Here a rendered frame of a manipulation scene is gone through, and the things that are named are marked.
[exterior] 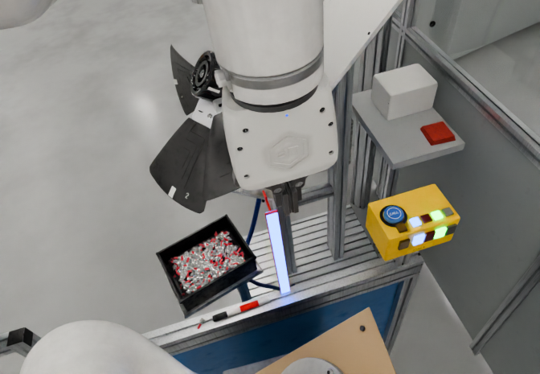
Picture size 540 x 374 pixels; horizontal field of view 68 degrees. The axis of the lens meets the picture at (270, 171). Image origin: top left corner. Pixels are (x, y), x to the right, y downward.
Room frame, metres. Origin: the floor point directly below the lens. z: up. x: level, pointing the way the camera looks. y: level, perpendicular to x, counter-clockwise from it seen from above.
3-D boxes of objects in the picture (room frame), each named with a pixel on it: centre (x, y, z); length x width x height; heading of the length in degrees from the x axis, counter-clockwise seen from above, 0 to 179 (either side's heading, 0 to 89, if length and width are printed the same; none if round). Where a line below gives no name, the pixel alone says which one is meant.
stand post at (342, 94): (0.96, -0.25, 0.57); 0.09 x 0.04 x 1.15; 9
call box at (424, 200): (0.47, -0.28, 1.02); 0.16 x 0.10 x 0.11; 99
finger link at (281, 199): (0.28, 0.00, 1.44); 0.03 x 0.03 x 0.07; 9
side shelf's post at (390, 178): (0.98, -0.46, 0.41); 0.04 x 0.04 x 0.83; 9
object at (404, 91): (1.06, -0.48, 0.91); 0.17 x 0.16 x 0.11; 99
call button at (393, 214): (0.46, -0.24, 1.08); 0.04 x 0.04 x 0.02
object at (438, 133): (0.87, -0.54, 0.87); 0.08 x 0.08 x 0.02; 4
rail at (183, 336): (0.41, 0.11, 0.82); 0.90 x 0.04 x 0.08; 99
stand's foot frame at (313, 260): (0.94, -0.11, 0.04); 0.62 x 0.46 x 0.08; 99
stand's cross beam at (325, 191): (0.94, -0.13, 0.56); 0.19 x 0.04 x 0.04; 99
